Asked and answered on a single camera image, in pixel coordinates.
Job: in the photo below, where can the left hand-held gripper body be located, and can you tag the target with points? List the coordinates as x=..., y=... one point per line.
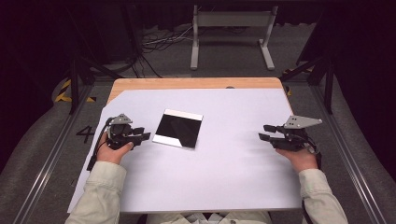
x=120, y=132

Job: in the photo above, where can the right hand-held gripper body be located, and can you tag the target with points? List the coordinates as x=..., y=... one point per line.
x=295, y=140

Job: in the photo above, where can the person's right hand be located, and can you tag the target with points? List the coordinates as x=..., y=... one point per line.
x=302, y=160

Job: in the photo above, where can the person's left hand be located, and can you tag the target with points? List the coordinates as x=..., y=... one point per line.
x=110, y=155

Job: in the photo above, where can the black tripod stand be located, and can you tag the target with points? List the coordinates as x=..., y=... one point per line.
x=74, y=84
x=328, y=84

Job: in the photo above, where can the white table sheet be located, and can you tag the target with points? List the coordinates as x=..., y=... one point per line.
x=211, y=174

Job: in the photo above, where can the yellow black floor tape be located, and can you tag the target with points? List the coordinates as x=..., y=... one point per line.
x=63, y=91

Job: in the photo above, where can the person's beige jacket torso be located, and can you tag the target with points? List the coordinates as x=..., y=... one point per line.
x=218, y=218

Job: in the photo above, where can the white metal stand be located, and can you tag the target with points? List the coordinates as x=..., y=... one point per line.
x=233, y=18

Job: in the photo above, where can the aluminium floor rail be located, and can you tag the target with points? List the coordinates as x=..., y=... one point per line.
x=348, y=161
x=46, y=168

